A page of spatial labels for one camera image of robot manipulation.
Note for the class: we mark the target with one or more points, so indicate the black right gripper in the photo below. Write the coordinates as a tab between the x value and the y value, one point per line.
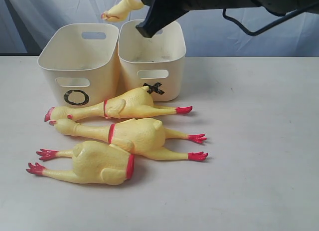
160	14

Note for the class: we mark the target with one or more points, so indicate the broken chicken head with tube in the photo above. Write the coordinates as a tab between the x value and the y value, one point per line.
120	11

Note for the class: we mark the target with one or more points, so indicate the whole rubber chicken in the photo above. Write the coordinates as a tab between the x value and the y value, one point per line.
135	103
145	137

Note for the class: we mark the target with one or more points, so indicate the headless rubber chicken body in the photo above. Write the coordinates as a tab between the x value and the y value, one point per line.
92	163

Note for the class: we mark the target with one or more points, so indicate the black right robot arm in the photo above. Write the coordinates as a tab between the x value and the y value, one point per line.
283	9

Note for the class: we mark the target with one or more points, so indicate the cream bin marked X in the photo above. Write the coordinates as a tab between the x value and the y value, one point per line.
156	62

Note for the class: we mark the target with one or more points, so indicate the cream bin marked O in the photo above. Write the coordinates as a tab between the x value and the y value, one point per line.
81	65

